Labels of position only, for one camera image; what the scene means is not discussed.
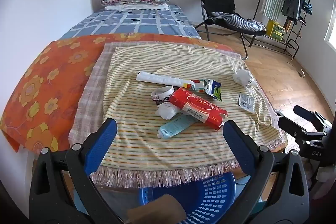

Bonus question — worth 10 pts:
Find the orange floral blanket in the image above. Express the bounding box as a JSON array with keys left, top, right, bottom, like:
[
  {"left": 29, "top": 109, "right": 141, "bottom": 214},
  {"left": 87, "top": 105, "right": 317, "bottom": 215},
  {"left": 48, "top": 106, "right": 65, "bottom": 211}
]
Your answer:
[{"left": 0, "top": 32, "right": 234, "bottom": 153}]

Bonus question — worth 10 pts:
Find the window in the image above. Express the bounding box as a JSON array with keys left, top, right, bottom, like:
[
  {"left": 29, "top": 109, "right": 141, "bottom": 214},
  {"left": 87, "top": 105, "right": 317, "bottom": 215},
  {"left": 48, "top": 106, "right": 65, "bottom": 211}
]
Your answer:
[{"left": 324, "top": 0, "right": 336, "bottom": 50}]

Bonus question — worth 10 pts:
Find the blue checked bed sheet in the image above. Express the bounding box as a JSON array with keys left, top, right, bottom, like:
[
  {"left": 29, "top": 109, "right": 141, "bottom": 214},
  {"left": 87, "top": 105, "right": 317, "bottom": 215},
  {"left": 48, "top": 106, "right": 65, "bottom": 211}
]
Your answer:
[{"left": 56, "top": 2, "right": 202, "bottom": 41}]

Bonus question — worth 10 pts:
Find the yellow plastic crate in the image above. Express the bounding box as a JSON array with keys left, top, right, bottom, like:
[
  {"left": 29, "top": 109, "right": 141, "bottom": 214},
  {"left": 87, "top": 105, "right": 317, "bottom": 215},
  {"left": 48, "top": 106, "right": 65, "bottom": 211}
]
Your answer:
[{"left": 266, "top": 19, "right": 286, "bottom": 42}]

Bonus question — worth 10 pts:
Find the blue plastic basket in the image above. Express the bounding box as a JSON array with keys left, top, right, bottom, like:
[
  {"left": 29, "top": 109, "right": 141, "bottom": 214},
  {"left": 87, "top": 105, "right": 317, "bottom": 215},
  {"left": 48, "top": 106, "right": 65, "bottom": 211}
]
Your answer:
[{"left": 138, "top": 170, "right": 237, "bottom": 224}]

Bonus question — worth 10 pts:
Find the grey striped garment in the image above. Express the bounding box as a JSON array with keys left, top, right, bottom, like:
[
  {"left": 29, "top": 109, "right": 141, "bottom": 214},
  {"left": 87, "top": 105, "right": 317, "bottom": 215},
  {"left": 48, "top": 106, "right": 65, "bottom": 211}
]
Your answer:
[{"left": 211, "top": 12, "right": 267, "bottom": 31}]

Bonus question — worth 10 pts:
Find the brown cardboard piece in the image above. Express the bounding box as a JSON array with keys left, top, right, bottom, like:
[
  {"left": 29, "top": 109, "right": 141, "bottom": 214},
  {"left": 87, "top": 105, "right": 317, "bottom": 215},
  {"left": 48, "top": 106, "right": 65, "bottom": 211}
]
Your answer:
[{"left": 127, "top": 194, "right": 187, "bottom": 223}]

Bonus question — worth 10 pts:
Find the black white paper band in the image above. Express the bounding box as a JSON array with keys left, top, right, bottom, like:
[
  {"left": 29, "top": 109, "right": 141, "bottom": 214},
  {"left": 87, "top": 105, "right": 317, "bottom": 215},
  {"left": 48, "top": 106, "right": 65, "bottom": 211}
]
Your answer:
[{"left": 151, "top": 85, "right": 176, "bottom": 105}]

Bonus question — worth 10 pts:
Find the small white tissue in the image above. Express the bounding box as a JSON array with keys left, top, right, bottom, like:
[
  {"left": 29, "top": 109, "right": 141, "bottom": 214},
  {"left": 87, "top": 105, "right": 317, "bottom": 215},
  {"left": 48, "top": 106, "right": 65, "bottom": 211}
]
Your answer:
[{"left": 233, "top": 69, "right": 259, "bottom": 88}]

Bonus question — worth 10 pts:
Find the dark hanging jacket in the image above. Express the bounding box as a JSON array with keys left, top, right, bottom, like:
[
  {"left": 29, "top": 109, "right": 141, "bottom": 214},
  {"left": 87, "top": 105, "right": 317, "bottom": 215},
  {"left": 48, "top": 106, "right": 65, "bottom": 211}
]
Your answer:
[{"left": 282, "top": 0, "right": 303, "bottom": 25}]

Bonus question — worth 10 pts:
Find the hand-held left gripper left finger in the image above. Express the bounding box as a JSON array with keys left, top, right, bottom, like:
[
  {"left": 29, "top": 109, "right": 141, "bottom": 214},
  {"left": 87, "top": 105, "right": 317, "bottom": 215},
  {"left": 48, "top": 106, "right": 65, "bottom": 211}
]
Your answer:
[{"left": 29, "top": 118, "right": 124, "bottom": 224}]

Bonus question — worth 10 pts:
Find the long white colourful-ended packet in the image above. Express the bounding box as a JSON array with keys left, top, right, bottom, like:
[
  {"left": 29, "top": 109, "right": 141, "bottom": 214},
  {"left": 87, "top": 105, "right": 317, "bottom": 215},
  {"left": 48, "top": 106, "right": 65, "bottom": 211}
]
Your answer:
[{"left": 136, "top": 70, "right": 210, "bottom": 93}]

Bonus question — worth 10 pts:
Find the green blue snack wrapper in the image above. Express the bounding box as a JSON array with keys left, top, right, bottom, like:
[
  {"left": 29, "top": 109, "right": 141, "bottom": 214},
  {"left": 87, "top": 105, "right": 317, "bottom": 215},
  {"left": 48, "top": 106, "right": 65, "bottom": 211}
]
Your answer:
[{"left": 204, "top": 79, "right": 223, "bottom": 103}]

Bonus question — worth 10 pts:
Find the light blue tube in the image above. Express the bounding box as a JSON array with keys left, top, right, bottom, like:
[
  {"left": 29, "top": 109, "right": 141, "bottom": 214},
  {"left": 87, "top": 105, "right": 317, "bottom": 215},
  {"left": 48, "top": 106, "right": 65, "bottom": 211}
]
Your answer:
[{"left": 157, "top": 114, "right": 200, "bottom": 139}]

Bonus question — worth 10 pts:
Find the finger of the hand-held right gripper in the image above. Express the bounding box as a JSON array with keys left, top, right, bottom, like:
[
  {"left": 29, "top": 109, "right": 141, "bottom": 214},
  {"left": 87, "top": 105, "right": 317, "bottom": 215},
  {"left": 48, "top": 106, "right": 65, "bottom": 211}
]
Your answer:
[
  {"left": 293, "top": 105, "right": 330, "bottom": 132},
  {"left": 278, "top": 114, "right": 319, "bottom": 144}
]

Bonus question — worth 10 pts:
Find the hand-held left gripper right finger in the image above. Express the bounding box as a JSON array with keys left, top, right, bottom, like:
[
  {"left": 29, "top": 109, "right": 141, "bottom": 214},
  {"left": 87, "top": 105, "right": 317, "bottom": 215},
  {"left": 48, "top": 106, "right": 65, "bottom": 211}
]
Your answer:
[{"left": 223, "top": 120, "right": 310, "bottom": 224}]

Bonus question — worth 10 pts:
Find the red cardboard box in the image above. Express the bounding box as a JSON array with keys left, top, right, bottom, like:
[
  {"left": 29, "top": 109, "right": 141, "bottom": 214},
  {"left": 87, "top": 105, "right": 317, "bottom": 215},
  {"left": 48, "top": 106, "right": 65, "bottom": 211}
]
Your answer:
[{"left": 169, "top": 87, "right": 228, "bottom": 131}]

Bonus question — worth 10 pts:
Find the teal hanging garment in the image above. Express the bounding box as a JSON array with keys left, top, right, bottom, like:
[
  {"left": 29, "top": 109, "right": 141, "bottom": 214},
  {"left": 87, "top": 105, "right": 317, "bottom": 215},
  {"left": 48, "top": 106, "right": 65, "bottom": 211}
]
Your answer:
[{"left": 302, "top": 0, "right": 313, "bottom": 15}]

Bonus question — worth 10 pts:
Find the small barcode label packet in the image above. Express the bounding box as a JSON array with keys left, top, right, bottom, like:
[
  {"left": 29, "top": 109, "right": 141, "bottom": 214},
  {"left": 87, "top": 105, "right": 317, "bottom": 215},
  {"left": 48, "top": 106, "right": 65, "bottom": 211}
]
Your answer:
[{"left": 238, "top": 93, "right": 255, "bottom": 113}]

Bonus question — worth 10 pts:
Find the black metal clothes rack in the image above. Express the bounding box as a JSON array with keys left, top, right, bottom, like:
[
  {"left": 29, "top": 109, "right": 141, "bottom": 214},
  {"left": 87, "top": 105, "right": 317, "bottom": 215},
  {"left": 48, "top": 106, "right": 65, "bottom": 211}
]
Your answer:
[{"left": 253, "top": 0, "right": 309, "bottom": 60}]

